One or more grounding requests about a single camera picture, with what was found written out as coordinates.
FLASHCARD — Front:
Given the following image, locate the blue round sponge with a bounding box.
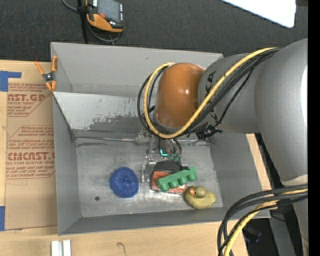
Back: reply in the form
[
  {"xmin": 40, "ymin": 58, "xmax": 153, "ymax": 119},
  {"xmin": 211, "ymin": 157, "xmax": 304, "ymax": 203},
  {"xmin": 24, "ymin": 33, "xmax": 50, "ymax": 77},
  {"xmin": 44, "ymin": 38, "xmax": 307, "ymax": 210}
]
[{"xmin": 109, "ymin": 166, "xmax": 140, "ymax": 199}]

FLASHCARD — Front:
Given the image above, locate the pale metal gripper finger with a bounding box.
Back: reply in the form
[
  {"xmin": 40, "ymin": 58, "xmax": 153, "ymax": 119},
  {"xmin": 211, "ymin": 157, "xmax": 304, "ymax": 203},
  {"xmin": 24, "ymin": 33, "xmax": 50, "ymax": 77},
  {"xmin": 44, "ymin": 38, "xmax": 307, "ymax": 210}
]
[
  {"xmin": 141, "ymin": 156, "xmax": 150, "ymax": 184},
  {"xmin": 149, "ymin": 156, "xmax": 158, "ymax": 176}
]

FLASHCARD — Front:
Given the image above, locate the green toy block with pegs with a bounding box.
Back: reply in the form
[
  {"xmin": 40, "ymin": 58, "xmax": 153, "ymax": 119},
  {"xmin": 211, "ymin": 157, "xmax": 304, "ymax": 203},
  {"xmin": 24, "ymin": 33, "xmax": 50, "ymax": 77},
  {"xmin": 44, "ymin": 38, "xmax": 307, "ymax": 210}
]
[{"xmin": 155, "ymin": 166, "xmax": 198, "ymax": 193}]

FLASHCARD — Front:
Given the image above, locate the yellow rubber duck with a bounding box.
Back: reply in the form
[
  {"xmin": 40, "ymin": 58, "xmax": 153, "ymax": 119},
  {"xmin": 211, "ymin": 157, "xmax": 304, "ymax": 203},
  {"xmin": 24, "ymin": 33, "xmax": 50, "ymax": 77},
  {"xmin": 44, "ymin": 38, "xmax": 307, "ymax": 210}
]
[{"xmin": 184, "ymin": 185, "xmax": 218, "ymax": 210}]

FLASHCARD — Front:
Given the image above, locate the grey metal bin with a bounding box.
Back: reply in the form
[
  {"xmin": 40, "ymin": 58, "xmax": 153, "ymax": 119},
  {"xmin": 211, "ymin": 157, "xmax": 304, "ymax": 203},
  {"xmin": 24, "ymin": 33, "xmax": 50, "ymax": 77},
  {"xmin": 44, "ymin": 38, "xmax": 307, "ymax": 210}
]
[{"xmin": 49, "ymin": 41, "xmax": 272, "ymax": 236}]

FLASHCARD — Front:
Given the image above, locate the brown cardboard board red print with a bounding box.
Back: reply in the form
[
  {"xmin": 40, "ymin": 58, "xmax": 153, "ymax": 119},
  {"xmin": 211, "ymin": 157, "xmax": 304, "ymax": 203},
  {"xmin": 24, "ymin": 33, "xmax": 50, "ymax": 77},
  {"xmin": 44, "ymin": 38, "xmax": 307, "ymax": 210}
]
[{"xmin": 0, "ymin": 59, "xmax": 59, "ymax": 232}]

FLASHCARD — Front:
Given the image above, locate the red and black packet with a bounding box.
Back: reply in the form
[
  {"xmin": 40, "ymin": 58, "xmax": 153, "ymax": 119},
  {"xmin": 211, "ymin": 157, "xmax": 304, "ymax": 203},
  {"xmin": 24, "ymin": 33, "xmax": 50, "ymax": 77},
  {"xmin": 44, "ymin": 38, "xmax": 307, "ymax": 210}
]
[{"xmin": 149, "ymin": 159, "xmax": 189, "ymax": 195}]

